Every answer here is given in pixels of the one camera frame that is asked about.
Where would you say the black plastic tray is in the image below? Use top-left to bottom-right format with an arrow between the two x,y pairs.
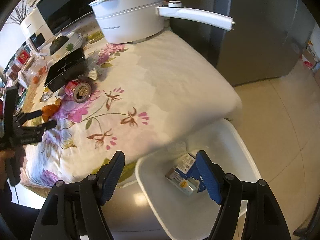
44,47 -> 87,92

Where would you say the glass jar with wooden lid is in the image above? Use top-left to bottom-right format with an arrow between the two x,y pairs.
22,57 -> 48,84

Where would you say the dried branches decoration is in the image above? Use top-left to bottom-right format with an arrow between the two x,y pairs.
9,0 -> 29,25

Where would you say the person's left hand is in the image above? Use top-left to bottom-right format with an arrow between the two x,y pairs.
0,149 -> 15,190

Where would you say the cream ceramic handled bowl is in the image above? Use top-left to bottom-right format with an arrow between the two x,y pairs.
50,31 -> 83,62

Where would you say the crumpled foil wrapper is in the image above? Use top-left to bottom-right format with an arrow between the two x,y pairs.
85,51 -> 101,80

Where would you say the orange snack wrapper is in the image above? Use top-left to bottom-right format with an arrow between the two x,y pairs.
41,99 -> 62,122

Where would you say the white electric cooking pot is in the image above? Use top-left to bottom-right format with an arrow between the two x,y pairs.
89,0 -> 234,44

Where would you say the white air fryer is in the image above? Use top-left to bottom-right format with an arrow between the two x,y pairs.
20,7 -> 56,53

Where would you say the blue white carton box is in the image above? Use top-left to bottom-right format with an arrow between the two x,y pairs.
175,153 -> 206,193

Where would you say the floral tablecloth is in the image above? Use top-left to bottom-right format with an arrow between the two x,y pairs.
21,17 -> 242,190

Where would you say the red milk drink can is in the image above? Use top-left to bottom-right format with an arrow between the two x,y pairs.
65,79 -> 92,103

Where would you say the grey refrigerator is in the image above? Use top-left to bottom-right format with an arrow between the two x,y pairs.
169,0 -> 315,86

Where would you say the red packaged box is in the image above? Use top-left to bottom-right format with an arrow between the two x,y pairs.
17,49 -> 30,65

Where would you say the dark green squash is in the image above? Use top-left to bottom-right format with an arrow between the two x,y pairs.
49,35 -> 69,55

